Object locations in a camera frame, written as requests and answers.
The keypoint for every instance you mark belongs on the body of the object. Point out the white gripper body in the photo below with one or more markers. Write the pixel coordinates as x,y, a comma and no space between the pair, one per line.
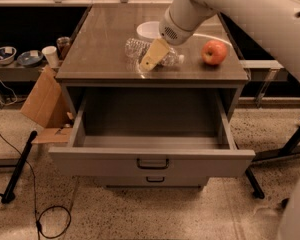
174,31

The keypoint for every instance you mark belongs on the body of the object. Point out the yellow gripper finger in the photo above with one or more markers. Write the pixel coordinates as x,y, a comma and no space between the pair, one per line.
155,52

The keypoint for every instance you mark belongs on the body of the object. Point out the clear plastic water bottle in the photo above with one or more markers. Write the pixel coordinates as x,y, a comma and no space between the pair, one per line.
135,49

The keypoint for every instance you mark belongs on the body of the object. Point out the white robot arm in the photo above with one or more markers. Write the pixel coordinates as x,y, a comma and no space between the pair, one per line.
273,24

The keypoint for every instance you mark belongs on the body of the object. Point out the grey drawer cabinet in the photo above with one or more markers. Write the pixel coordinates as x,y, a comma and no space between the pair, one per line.
97,58

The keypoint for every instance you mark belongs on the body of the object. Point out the open grey top drawer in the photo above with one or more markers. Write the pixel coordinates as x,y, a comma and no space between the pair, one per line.
151,133

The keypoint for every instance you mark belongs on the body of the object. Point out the lower grey drawer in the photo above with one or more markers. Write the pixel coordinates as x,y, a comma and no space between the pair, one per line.
152,181

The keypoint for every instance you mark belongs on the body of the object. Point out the white bowl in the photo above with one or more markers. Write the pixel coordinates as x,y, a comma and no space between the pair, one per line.
148,31

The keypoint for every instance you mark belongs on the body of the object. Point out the red apple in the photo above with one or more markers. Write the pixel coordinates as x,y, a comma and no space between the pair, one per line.
214,52

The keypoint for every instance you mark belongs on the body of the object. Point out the dark glass jar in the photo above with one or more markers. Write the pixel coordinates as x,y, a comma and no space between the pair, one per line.
63,45

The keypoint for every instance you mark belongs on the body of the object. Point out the white paper cup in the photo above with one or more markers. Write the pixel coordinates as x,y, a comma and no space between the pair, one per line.
50,53

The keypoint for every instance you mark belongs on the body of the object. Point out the brown cardboard box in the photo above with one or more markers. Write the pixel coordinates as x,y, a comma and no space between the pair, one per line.
47,107

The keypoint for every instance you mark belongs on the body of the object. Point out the blue bowl right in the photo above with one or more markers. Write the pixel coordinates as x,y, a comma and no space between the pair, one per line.
30,58

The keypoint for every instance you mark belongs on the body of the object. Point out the blue bowl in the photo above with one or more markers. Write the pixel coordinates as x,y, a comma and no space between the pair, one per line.
7,55
30,58

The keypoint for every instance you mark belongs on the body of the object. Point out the blue bowl left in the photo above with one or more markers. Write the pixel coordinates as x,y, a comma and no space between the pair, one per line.
7,55

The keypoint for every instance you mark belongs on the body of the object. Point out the black stand leg left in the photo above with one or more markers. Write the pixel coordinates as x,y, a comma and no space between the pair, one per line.
9,195

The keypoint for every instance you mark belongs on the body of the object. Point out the black stand frame right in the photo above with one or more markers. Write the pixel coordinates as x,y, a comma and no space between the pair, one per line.
291,148

